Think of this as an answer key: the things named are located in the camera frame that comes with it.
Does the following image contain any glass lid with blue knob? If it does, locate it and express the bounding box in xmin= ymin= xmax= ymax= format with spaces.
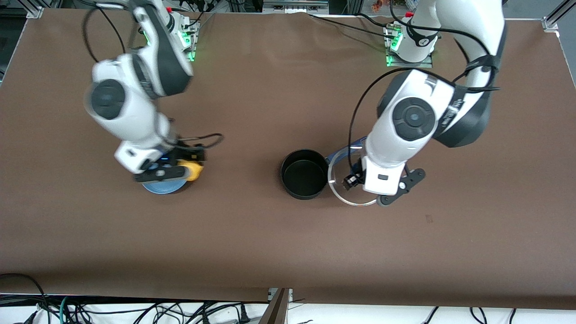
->
xmin=327 ymin=143 xmax=384 ymax=207

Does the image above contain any yellow potato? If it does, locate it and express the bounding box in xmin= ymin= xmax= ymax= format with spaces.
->
xmin=176 ymin=160 xmax=204 ymax=182

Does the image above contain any blue round plate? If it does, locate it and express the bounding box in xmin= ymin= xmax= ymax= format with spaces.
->
xmin=141 ymin=177 xmax=188 ymax=195

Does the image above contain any brown table mat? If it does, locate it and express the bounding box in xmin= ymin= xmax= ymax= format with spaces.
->
xmin=0 ymin=9 xmax=576 ymax=311

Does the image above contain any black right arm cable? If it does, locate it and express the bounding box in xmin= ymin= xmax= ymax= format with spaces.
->
xmin=82 ymin=0 xmax=224 ymax=150

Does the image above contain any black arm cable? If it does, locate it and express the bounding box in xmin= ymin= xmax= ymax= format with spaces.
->
xmin=348 ymin=0 xmax=501 ymax=174
xmin=82 ymin=0 xmax=224 ymax=150

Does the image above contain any black pot with blue handle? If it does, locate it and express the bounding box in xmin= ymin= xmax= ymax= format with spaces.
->
xmin=280 ymin=137 xmax=368 ymax=200

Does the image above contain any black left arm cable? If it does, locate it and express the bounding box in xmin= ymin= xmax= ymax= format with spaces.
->
xmin=348 ymin=0 xmax=501 ymax=174

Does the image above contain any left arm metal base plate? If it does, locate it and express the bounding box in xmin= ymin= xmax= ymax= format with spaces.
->
xmin=385 ymin=22 xmax=434 ymax=68

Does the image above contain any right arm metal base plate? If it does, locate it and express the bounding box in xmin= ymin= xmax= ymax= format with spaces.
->
xmin=179 ymin=18 xmax=198 ymax=63

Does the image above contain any thin black table cable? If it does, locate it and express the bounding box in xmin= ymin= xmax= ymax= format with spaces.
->
xmin=308 ymin=13 xmax=399 ymax=41

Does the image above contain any aluminium profile post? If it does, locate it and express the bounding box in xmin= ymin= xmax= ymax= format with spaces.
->
xmin=259 ymin=288 xmax=293 ymax=324

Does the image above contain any black looped floor cable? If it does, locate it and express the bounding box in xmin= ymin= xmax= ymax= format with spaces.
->
xmin=0 ymin=273 xmax=48 ymax=324

